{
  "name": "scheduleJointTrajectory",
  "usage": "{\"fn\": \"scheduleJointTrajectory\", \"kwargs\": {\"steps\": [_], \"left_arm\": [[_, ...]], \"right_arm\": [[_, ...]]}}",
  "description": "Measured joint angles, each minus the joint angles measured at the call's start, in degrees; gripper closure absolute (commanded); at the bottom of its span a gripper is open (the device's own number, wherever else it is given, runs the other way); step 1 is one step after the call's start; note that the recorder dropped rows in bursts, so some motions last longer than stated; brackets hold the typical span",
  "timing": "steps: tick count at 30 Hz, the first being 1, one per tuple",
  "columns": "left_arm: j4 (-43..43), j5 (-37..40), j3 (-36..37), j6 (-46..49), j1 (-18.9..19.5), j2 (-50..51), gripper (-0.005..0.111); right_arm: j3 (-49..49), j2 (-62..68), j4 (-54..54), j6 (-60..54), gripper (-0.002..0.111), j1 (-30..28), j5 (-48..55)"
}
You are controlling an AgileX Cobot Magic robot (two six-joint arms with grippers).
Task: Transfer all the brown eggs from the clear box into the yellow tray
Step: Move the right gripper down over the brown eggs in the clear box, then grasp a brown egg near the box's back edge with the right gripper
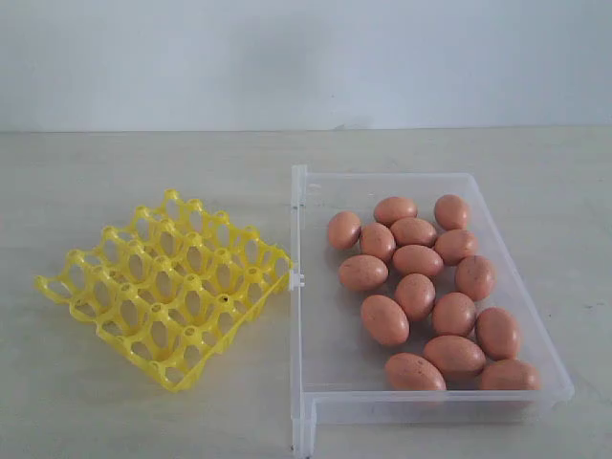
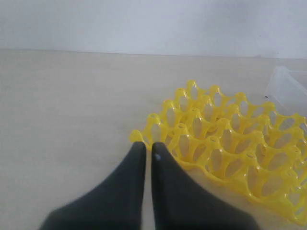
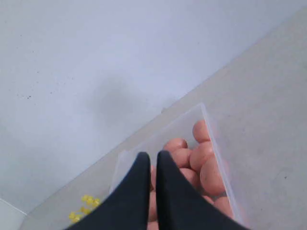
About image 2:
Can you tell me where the yellow plastic egg tray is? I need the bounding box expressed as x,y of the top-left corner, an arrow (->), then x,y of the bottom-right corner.
130,80 -> 307,225

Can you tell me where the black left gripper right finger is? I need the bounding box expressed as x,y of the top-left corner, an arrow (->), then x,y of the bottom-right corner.
151,142 -> 259,230

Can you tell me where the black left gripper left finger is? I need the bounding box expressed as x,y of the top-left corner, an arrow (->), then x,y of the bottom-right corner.
40,142 -> 146,230

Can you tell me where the clear plastic box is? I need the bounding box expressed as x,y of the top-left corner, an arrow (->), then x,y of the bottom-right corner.
264,66 -> 307,117

